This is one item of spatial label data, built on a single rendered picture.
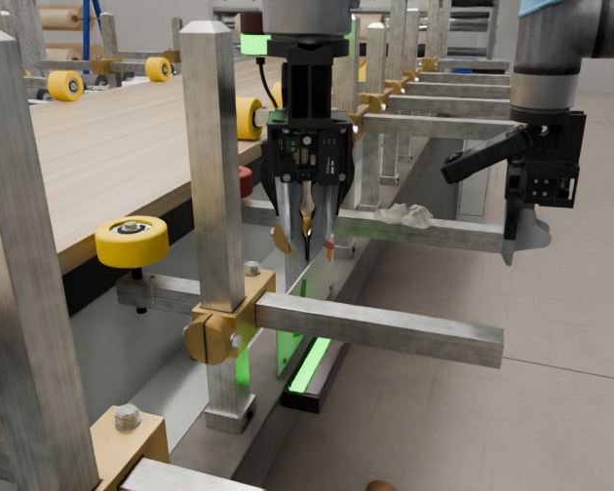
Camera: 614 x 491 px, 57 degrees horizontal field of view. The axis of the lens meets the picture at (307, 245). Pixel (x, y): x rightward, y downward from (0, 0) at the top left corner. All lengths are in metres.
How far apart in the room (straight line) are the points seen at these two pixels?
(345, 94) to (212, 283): 0.51
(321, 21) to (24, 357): 0.32
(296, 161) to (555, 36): 0.36
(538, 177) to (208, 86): 0.43
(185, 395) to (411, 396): 1.13
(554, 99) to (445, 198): 2.58
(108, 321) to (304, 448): 1.00
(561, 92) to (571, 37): 0.06
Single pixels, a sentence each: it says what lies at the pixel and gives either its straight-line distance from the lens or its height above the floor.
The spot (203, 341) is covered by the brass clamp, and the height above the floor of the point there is 0.83.
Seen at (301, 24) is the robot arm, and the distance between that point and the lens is 0.47.
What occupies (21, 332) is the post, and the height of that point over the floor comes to 0.98.
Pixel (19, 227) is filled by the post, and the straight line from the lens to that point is 0.33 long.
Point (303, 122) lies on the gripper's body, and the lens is 0.47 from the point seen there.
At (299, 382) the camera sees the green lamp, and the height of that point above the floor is 0.70.
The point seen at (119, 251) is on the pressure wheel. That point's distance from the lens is 0.65.
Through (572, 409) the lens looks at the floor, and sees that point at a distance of 1.98.
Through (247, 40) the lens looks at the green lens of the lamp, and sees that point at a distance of 0.76.
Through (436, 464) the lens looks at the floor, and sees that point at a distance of 1.67.
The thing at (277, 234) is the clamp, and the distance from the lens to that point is 0.78.
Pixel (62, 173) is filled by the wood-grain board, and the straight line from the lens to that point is 0.96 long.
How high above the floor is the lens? 1.14
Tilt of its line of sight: 23 degrees down
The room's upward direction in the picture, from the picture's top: straight up
